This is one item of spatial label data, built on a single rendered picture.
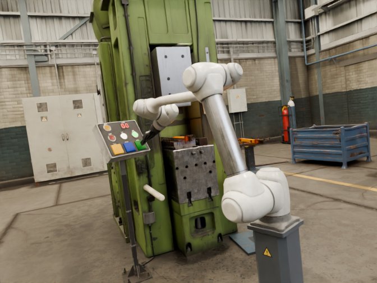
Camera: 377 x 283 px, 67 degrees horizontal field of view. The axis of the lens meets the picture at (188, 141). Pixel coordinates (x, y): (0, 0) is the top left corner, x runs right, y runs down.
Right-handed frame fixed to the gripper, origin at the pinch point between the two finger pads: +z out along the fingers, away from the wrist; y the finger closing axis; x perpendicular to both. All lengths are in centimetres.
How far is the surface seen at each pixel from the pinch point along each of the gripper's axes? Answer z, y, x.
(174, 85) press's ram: -18, 41, 37
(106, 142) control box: 5.5, -25.5, 6.5
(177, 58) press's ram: -32, 47, 55
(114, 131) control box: 5.5, -15.8, 14.9
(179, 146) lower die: 7.9, 39.5, -6.3
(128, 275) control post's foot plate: 68, -15, -77
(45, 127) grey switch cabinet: 454, 144, 301
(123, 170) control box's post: 23.8, -10.3, -9.1
